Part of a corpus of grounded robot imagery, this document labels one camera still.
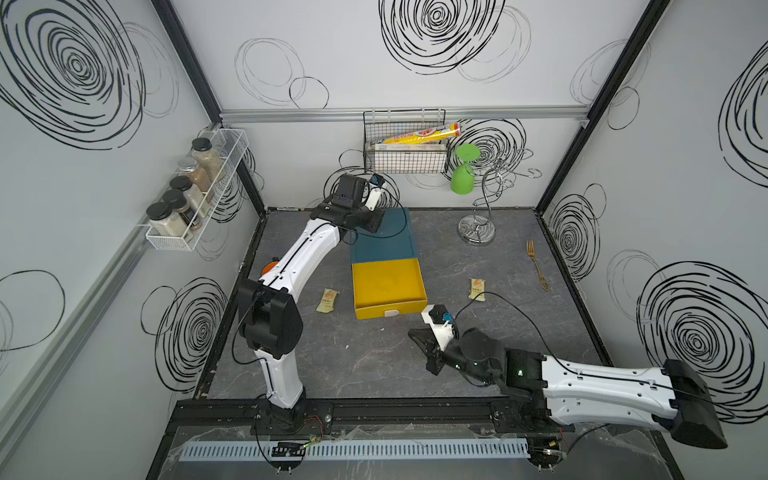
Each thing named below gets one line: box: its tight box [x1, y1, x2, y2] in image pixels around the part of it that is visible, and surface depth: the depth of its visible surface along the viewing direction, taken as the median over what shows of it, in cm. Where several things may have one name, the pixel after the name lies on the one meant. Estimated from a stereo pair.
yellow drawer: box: [351, 258, 428, 320], surface depth 80 cm
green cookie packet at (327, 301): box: [316, 288, 340, 313], surface depth 95 cm
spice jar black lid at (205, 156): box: [192, 137, 226, 183], surface depth 77 cm
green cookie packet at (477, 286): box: [468, 278, 486, 301], surface depth 98 cm
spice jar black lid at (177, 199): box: [162, 189, 201, 230], surface depth 66 cm
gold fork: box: [526, 240, 551, 292], surface depth 110 cm
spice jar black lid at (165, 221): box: [146, 202, 187, 237], surface depth 63 cm
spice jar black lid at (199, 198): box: [170, 176, 210, 218], surface depth 70 cm
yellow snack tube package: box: [383, 123, 461, 144], surface depth 88 cm
